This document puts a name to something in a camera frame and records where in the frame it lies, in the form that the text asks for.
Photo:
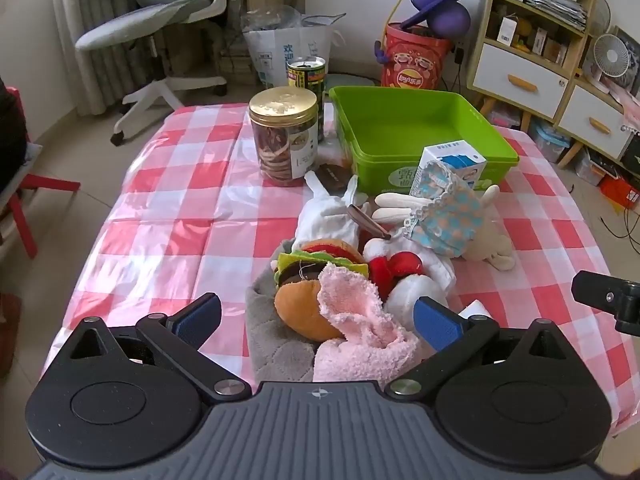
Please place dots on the orange cardboard box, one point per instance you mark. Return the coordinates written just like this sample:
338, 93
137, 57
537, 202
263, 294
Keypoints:
620, 192

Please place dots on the dark cloth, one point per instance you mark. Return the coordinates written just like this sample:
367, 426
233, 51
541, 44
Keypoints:
10, 135

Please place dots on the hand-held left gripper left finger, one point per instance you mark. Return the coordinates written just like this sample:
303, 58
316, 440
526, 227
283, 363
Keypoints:
200, 317

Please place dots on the burger plush toy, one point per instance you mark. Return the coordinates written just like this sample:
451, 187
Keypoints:
300, 300

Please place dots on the pink fuzzy sock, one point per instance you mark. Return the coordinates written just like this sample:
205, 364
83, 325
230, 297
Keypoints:
350, 310

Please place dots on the small white desk fan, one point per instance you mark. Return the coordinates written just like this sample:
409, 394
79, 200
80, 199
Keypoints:
607, 57

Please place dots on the red stool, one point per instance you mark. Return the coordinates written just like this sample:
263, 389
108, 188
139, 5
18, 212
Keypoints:
30, 182

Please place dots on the white paper piece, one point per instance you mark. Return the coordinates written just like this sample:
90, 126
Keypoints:
475, 307

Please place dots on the clear jar with gold lid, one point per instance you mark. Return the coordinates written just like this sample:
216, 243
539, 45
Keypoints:
282, 130

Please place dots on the grey white office chair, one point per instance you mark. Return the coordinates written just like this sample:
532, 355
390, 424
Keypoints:
165, 10

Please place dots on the small white product box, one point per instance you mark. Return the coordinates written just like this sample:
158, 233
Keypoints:
508, 30

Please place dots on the stack of magazines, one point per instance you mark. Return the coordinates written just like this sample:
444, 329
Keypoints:
555, 5

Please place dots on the white plastic shopping bag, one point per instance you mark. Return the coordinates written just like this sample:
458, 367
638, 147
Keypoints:
280, 50

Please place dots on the cream rabbit plush blue dress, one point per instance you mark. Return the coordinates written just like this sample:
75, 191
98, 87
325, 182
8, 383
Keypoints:
442, 220

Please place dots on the low wooden drawer cabinet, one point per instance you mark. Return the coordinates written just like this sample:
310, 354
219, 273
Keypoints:
600, 125

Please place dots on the white fabric gloves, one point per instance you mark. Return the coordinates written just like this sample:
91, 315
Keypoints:
325, 220

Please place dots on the green plastic bin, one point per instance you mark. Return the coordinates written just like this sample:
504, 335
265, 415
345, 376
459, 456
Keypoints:
400, 125

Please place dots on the dark printed tin can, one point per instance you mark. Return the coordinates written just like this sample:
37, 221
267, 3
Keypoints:
305, 77

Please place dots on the dark brown slim stick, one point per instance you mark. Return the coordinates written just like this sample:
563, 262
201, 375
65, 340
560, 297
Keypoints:
367, 221

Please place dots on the purple hopper ball toy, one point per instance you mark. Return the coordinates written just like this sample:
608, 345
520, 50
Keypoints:
445, 15

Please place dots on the red white checked tablecloth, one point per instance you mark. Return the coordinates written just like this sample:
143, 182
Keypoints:
175, 210

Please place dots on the red printed bucket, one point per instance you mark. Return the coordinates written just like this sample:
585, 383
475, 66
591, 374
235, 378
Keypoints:
415, 60

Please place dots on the grey quilted cloth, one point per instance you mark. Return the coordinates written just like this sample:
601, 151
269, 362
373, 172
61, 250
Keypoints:
275, 355

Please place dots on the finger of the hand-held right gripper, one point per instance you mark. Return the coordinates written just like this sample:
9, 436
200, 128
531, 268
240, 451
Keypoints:
600, 295

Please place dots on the small white drawer front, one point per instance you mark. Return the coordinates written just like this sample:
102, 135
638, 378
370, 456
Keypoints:
595, 120

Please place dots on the white snowman plush red scarf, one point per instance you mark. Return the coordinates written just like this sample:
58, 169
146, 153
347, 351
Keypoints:
405, 265

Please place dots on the white round standing fan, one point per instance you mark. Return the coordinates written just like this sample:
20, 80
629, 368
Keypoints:
601, 12

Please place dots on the large white drawer front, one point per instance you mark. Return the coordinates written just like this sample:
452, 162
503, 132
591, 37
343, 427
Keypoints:
520, 80

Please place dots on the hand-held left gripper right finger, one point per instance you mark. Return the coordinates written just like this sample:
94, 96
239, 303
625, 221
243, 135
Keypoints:
440, 327

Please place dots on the blue white milk carton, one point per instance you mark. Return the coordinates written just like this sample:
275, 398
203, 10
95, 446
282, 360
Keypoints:
450, 160

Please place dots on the tall wooden shelf cabinet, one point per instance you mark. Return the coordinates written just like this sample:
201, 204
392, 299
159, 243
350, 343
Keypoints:
530, 20

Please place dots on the clear plastic storage box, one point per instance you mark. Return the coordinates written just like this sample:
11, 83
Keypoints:
550, 142

